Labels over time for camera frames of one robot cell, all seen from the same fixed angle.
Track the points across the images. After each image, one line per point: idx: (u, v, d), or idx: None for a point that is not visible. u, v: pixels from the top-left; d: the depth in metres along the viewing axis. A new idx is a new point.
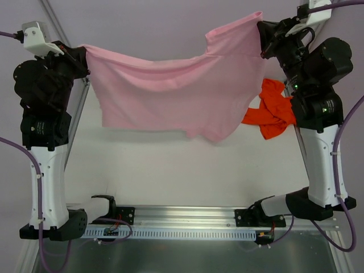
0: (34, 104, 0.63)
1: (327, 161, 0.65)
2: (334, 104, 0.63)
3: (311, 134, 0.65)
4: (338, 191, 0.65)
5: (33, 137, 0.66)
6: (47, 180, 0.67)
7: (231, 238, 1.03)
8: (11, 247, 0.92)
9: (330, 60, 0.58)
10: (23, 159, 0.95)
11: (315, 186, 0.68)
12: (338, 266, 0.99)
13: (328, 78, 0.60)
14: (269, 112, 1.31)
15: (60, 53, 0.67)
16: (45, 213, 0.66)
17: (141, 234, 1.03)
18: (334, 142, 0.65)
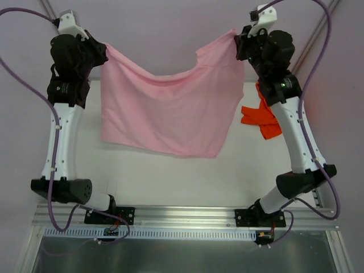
0: (61, 67, 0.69)
1: (296, 129, 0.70)
2: (292, 82, 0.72)
3: (278, 108, 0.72)
4: (313, 154, 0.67)
5: (57, 98, 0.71)
6: (63, 133, 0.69)
7: (231, 238, 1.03)
8: (10, 247, 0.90)
9: (276, 44, 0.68)
10: (24, 156, 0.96)
11: (294, 157, 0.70)
12: (339, 267, 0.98)
13: (280, 60, 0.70)
14: (269, 112, 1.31)
15: (86, 37, 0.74)
16: (57, 164, 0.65)
17: (141, 234, 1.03)
18: (298, 111, 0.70)
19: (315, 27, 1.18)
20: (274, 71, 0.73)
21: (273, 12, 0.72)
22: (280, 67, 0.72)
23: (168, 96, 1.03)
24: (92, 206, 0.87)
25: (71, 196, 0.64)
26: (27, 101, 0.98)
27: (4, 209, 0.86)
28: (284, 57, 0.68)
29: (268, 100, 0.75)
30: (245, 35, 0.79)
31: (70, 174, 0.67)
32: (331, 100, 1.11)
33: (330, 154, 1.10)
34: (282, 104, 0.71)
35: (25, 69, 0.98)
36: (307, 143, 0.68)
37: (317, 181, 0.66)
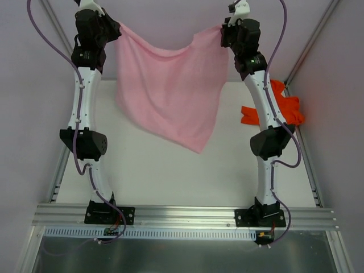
0: (83, 38, 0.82)
1: (262, 94, 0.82)
2: (260, 60, 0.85)
3: (248, 80, 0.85)
4: (274, 114, 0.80)
5: (80, 63, 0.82)
6: (86, 92, 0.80)
7: (231, 237, 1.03)
8: (11, 244, 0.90)
9: (245, 28, 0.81)
10: (26, 152, 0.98)
11: (261, 118, 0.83)
12: (339, 266, 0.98)
13: (250, 41, 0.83)
14: None
15: (102, 13, 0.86)
16: (81, 116, 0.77)
17: (142, 234, 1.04)
18: (264, 80, 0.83)
19: (316, 26, 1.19)
20: (245, 50, 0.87)
21: (247, 5, 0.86)
22: (251, 48, 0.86)
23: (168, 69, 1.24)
24: (98, 184, 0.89)
25: (92, 143, 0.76)
26: (28, 100, 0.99)
27: (5, 206, 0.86)
28: (252, 38, 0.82)
29: (242, 74, 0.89)
30: (226, 24, 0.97)
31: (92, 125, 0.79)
32: (331, 99, 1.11)
33: (330, 154, 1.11)
34: (250, 75, 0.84)
35: (28, 69, 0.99)
36: (269, 104, 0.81)
37: (278, 135, 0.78)
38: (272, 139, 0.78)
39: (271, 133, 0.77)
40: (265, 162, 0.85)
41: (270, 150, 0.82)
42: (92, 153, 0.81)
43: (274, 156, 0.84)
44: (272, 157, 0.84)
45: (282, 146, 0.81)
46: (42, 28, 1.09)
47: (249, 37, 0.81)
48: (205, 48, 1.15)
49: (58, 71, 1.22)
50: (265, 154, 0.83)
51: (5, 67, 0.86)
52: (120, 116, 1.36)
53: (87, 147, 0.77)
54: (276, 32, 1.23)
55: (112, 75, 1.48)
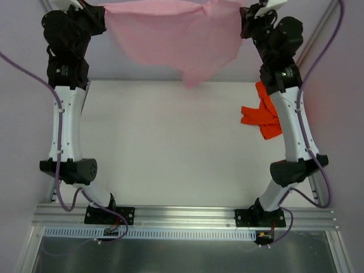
0: (57, 49, 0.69)
1: (293, 118, 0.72)
2: (293, 71, 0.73)
3: (277, 96, 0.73)
4: (307, 144, 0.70)
5: (57, 80, 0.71)
6: (66, 117, 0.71)
7: (231, 237, 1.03)
8: (11, 245, 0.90)
9: (285, 33, 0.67)
10: (27, 152, 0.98)
11: (289, 144, 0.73)
12: (338, 266, 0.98)
13: (288, 50, 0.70)
14: (269, 112, 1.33)
15: (79, 7, 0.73)
16: (63, 146, 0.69)
17: (141, 234, 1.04)
18: (297, 101, 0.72)
19: (317, 25, 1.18)
20: (278, 59, 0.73)
21: None
22: (285, 57, 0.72)
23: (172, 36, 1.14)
24: (94, 197, 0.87)
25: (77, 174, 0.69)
26: (28, 100, 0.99)
27: (6, 206, 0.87)
28: (290, 48, 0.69)
29: (268, 87, 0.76)
30: (251, 16, 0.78)
31: (76, 154, 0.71)
32: (331, 99, 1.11)
33: (330, 154, 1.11)
34: (283, 92, 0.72)
35: (29, 68, 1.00)
36: (301, 132, 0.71)
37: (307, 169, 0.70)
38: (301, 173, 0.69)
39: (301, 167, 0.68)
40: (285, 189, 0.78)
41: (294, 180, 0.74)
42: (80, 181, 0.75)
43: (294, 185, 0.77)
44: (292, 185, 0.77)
45: None
46: None
47: (288, 46, 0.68)
48: (217, 21, 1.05)
49: None
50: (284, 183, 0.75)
51: (6, 67, 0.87)
52: (120, 116, 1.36)
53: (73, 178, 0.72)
54: None
55: (111, 75, 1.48)
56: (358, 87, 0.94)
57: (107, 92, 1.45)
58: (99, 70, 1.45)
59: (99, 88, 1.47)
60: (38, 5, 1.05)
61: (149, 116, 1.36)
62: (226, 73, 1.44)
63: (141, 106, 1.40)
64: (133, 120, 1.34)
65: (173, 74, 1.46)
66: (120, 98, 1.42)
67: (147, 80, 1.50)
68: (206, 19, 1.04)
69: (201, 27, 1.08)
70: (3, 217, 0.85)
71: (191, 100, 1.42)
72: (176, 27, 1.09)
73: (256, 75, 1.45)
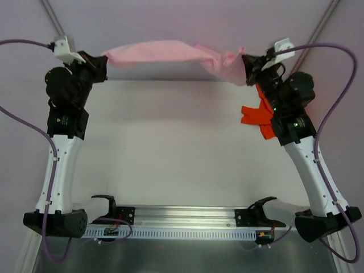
0: (57, 101, 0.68)
1: (312, 168, 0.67)
2: (305, 123, 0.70)
3: (292, 147, 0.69)
4: (334, 197, 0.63)
5: (57, 129, 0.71)
6: (61, 166, 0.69)
7: (231, 237, 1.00)
8: (10, 244, 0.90)
9: (296, 89, 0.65)
10: (27, 151, 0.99)
11: (313, 197, 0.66)
12: (339, 266, 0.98)
13: (298, 102, 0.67)
14: (269, 112, 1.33)
15: (82, 61, 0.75)
16: (53, 195, 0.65)
17: (141, 234, 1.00)
18: (314, 151, 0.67)
19: (316, 26, 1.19)
20: (288, 112, 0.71)
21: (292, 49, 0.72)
22: (296, 109, 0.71)
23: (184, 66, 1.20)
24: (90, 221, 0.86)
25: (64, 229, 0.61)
26: (29, 99, 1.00)
27: (6, 205, 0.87)
28: (301, 102, 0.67)
29: (280, 138, 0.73)
30: (258, 67, 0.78)
31: (65, 205, 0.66)
32: (331, 100, 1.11)
33: (329, 153, 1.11)
34: (298, 145, 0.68)
35: (29, 67, 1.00)
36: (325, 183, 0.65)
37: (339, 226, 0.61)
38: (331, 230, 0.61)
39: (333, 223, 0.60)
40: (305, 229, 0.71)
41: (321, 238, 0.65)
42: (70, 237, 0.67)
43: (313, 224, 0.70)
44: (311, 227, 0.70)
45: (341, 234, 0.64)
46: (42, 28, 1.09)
47: (299, 100, 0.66)
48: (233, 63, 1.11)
49: None
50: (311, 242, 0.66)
51: (6, 66, 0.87)
52: (119, 116, 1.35)
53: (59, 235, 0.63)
54: (276, 32, 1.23)
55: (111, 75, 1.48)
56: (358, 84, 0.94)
57: (106, 92, 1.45)
58: None
59: (98, 87, 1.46)
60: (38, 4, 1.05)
61: (149, 116, 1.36)
62: None
63: (141, 105, 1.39)
64: (133, 120, 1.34)
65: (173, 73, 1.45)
66: (120, 98, 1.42)
67: (146, 79, 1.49)
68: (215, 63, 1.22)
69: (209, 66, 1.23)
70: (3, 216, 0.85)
71: (191, 100, 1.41)
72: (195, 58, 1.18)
73: None
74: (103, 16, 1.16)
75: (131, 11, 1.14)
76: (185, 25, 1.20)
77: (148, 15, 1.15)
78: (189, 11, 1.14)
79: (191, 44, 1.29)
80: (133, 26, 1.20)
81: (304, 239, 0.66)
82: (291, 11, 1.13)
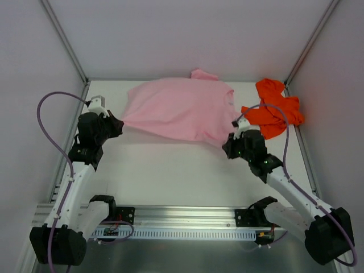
0: (83, 137, 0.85)
1: (289, 187, 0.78)
2: (275, 161, 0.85)
3: (271, 178, 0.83)
4: (314, 201, 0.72)
5: (75, 158, 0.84)
6: (74, 187, 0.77)
7: (231, 237, 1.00)
8: (11, 244, 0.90)
9: (249, 136, 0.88)
10: (27, 150, 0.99)
11: (302, 211, 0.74)
12: (338, 265, 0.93)
13: (258, 144, 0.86)
14: (269, 112, 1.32)
15: (107, 115, 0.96)
16: (62, 212, 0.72)
17: (141, 234, 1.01)
18: (285, 173, 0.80)
19: (316, 26, 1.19)
20: (258, 156, 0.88)
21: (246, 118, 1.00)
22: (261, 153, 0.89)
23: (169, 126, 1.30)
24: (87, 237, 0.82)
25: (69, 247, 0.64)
26: (30, 98, 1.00)
27: (6, 204, 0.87)
28: (260, 144, 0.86)
29: (262, 177, 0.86)
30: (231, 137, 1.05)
31: (72, 223, 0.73)
32: (331, 100, 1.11)
33: (329, 153, 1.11)
34: (270, 174, 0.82)
35: (31, 66, 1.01)
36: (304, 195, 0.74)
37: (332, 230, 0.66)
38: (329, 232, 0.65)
39: (322, 224, 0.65)
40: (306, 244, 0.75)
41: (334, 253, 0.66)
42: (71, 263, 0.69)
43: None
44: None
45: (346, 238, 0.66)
46: (43, 29, 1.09)
47: (255, 144, 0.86)
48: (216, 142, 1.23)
49: (58, 73, 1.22)
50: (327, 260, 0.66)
51: (7, 66, 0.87)
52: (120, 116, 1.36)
53: (61, 256, 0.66)
54: (276, 32, 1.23)
55: (111, 75, 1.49)
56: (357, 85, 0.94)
57: (106, 92, 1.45)
58: (99, 69, 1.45)
59: (98, 87, 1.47)
60: (38, 5, 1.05)
61: None
62: (226, 72, 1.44)
63: None
64: None
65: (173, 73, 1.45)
66: (120, 99, 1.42)
67: (146, 79, 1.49)
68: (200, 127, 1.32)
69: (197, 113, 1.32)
70: (4, 215, 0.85)
71: None
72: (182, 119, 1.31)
73: (256, 74, 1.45)
74: (104, 16, 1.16)
75: (131, 12, 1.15)
76: (185, 25, 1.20)
77: (149, 14, 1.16)
78: (189, 12, 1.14)
79: (192, 45, 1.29)
80: (134, 26, 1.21)
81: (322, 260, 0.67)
82: (290, 11, 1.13)
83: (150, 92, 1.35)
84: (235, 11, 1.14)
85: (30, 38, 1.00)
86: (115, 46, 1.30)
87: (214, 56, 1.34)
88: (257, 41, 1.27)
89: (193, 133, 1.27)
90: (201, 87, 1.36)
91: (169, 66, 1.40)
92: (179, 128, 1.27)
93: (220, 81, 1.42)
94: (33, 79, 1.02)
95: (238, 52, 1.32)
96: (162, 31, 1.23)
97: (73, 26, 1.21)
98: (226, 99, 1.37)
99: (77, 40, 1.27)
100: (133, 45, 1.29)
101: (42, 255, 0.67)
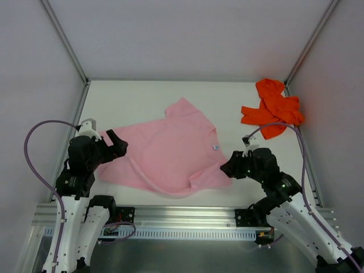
0: (73, 162, 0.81)
1: (309, 220, 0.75)
2: (290, 182, 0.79)
3: (287, 206, 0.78)
4: (337, 242, 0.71)
5: (65, 191, 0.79)
6: (67, 226, 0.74)
7: (231, 238, 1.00)
8: (11, 244, 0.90)
9: (259, 157, 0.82)
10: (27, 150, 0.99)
11: (321, 248, 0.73)
12: None
13: (271, 166, 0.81)
14: (269, 112, 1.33)
15: (99, 138, 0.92)
16: (59, 257, 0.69)
17: (142, 234, 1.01)
18: (305, 205, 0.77)
19: (316, 26, 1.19)
20: (272, 178, 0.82)
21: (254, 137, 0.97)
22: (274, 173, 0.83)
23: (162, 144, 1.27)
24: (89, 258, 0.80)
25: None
26: (30, 99, 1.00)
27: (6, 204, 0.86)
28: (272, 164, 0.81)
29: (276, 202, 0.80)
30: (239, 154, 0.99)
31: (71, 264, 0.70)
32: (331, 102, 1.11)
33: (330, 154, 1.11)
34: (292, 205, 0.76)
35: (32, 67, 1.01)
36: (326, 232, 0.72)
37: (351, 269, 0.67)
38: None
39: (345, 271, 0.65)
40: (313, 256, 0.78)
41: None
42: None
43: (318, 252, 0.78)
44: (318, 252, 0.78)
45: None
46: (42, 28, 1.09)
47: (268, 163, 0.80)
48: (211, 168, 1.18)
49: (58, 73, 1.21)
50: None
51: (7, 65, 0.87)
52: (119, 117, 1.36)
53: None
54: (276, 32, 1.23)
55: (110, 75, 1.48)
56: (357, 87, 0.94)
57: (106, 92, 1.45)
58: (99, 70, 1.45)
59: (98, 87, 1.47)
60: (38, 5, 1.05)
61: (149, 116, 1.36)
62: (226, 73, 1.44)
63: (141, 105, 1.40)
64: (133, 120, 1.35)
65: (173, 73, 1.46)
66: (120, 99, 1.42)
67: (146, 79, 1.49)
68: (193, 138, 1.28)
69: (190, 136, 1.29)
70: (3, 215, 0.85)
71: (191, 100, 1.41)
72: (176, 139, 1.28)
73: (256, 74, 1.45)
74: (104, 16, 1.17)
75: (132, 12, 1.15)
76: (186, 25, 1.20)
77: (149, 15, 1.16)
78: (189, 12, 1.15)
79: (191, 45, 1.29)
80: (134, 27, 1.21)
81: None
82: (291, 11, 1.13)
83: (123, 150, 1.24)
84: (235, 11, 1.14)
85: (31, 38, 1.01)
86: (116, 47, 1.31)
87: (214, 56, 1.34)
88: (257, 41, 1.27)
89: (185, 184, 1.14)
90: (181, 136, 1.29)
91: (170, 66, 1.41)
92: (166, 180, 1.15)
93: (192, 121, 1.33)
94: (33, 79, 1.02)
95: (238, 53, 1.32)
96: (163, 31, 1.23)
97: (73, 27, 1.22)
98: (209, 143, 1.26)
99: (77, 40, 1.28)
100: (133, 45, 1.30)
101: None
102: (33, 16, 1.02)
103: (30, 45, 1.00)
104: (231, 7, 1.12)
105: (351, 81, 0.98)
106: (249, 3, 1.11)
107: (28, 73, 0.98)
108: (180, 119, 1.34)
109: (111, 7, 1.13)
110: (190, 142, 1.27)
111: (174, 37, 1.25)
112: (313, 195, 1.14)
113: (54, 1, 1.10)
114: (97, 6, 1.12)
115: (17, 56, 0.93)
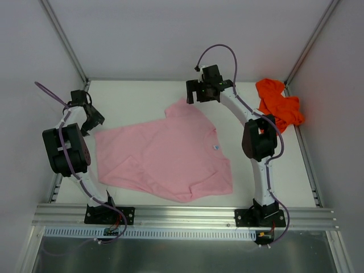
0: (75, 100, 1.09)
1: (235, 101, 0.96)
2: (227, 81, 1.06)
3: (223, 98, 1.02)
4: (251, 110, 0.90)
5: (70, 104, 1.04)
6: (73, 114, 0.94)
7: (231, 237, 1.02)
8: (9, 244, 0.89)
9: (205, 67, 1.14)
10: (27, 150, 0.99)
11: (242, 119, 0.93)
12: (339, 266, 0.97)
13: (214, 72, 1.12)
14: (269, 112, 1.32)
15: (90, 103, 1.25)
16: (66, 122, 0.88)
17: (142, 234, 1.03)
18: (234, 91, 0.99)
19: (316, 25, 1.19)
20: (215, 79, 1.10)
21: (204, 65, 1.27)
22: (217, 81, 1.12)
23: (162, 146, 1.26)
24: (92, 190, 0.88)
25: (75, 135, 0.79)
26: (30, 99, 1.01)
27: (5, 203, 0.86)
28: (212, 72, 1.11)
29: (217, 97, 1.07)
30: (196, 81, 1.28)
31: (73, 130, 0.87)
32: (331, 101, 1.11)
33: (330, 154, 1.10)
34: (223, 92, 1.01)
35: (33, 67, 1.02)
36: (244, 106, 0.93)
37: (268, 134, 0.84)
38: (256, 134, 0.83)
39: (254, 124, 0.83)
40: (260, 163, 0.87)
41: (264, 150, 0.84)
42: (77, 167, 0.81)
43: (268, 157, 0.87)
44: (265, 157, 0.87)
45: (274, 146, 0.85)
46: (42, 28, 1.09)
47: (210, 70, 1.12)
48: (215, 172, 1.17)
49: (58, 73, 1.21)
50: (259, 156, 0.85)
51: (7, 66, 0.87)
52: (119, 117, 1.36)
53: (71, 154, 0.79)
54: (276, 32, 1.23)
55: (111, 74, 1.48)
56: (356, 86, 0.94)
57: (106, 92, 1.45)
58: (100, 69, 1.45)
59: (99, 87, 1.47)
60: (38, 4, 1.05)
61: (149, 116, 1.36)
62: (226, 73, 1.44)
63: (141, 104, 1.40)
64: (133, 120, 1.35)
65: (173, 73, 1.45)
66: (120, 98, 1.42)
67: (146, 79, 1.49)
68: (193, 142, 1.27)
69: (191, 139, 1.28)
70: (3, 215, 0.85)
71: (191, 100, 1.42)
72: (176, 142, 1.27)
73: (256, 74, 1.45)
74: (104, 16, 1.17)
75: (131, 12, 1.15)
76: (186, 25, 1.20)
77: (149, 16, 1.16)
78: (190, 12, 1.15)
79: (191, 45, 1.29)
80: (134, 27, 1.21)
81: (253, 154, 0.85)
82: (290, 11, 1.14)
83: (125, 152, 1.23)
84: (235, 11, 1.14)
85: (31, 38, 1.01)
86: (116, 46, 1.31)
87: (213, 56, 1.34)
88: (256, 41, 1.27)
89: (186, 187, 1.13)
90: (181, 136, 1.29)
91: (169, 66, 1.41)
92: (168, 182, 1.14)
93: (191, 122, 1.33)
94: (33, 79, 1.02)
95: (237, 52, 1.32)
96: (164, 32, 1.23)
97: (73, 27, 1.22)
98: (210, 143, 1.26)
99: (77, 40, 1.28)
100: (133, 45, 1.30)
101: (54, 156, 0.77)
102: (33, 16, 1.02)
103: (30, 46, 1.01)
104: (231, 7, 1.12)
105: (351, 80, 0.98)
106: (249, 4, 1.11)
107: (29, 73, 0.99)
108: (180, 119, 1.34)
109: (111, 7, 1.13)
110: (190, 145, 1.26)
111: (174, 37, 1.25)
112: (313, 195, 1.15)
113: (54, 2, 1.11)
114: (97, 7, 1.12)
115: (19, 56, 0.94)
